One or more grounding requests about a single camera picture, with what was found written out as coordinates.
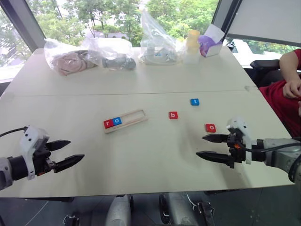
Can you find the black office chair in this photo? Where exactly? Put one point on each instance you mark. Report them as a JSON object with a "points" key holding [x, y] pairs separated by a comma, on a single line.
{"points": [[265, 70]]}

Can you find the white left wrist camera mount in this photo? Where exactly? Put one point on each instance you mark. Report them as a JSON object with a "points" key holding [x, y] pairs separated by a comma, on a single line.
{"points": [[31, 143]]}

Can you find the red letter tile o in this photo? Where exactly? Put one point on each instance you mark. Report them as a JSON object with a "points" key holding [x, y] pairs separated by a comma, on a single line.
{"points": [[211, 127]]}

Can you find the silver robot right leg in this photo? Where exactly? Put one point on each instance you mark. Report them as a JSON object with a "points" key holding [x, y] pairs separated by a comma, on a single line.
{"points": [[178, 209]]}

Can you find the silver robot leg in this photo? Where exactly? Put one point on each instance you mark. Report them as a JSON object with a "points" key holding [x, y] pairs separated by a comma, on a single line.
{"points": [[120, 210], [178, 209]]}

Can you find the person's bare hand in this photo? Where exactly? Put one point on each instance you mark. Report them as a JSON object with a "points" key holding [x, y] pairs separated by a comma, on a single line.
{"points": [[291, 89]]}

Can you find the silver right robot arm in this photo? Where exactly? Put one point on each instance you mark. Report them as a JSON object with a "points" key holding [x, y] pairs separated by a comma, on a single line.
{"points": [[281, 150]]}

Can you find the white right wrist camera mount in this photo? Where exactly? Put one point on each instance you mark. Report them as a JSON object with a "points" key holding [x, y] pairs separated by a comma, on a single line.
{"points": [[242, 131]]}

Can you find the silver robot left leg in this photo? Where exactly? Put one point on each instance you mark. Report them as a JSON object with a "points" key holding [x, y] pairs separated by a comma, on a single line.
{"points": [[120, 210]]}

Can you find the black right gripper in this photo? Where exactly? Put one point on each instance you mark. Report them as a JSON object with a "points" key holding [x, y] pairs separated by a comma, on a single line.
{"points": [[236, 150]]}

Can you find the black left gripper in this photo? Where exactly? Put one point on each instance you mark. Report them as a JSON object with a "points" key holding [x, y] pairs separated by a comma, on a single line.
{"points": [[43, 158]]}

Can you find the yellow capped plastic bottle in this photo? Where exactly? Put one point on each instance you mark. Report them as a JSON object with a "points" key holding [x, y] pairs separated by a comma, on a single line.
{"points": [[193, 44]]}

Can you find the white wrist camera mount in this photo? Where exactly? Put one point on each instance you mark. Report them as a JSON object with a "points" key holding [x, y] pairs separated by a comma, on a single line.
{"points": [[242, 131], [31, 143]]}

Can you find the red letter tile b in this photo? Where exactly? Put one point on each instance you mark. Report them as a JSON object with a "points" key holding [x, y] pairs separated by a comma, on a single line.
{"points": [[173, 115]]}

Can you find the wooden letter tray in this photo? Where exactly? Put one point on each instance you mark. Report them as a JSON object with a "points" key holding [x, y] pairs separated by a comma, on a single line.
{"points": [[127, 121]]}

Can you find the plastic bag with pink cloth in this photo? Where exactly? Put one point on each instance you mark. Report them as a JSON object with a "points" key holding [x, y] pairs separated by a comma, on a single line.
{"points": [[68, 60]]}

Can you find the blue letter tile t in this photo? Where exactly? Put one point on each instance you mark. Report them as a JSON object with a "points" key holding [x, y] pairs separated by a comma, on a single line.
{"points": [[195, 102]]}

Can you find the tall clear plastic bag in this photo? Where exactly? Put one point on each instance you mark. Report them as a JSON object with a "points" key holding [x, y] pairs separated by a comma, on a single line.
{"points": [[157, 44]]}

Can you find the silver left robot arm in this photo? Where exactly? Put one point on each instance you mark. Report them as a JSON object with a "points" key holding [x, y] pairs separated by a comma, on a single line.
{"points": [[4, 169]]}

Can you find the person in red shirt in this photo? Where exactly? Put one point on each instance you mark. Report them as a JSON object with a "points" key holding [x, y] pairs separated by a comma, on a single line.
{"points": [[287, 99]]}

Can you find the purple and white box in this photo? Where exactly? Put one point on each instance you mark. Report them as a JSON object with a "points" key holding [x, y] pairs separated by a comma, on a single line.
{"points": [[210, 43]]}

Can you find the red letter tile r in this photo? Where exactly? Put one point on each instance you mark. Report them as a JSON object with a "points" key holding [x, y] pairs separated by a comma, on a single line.
{"points": [[108, 123]]}

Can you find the blue letter tile o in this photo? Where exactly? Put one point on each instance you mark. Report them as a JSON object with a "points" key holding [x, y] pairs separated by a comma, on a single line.
{"points": [[117, 121]]}

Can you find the plastic bag with grey item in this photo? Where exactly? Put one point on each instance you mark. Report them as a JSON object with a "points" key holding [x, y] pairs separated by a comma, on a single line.
{"points": [[113, 56]]}

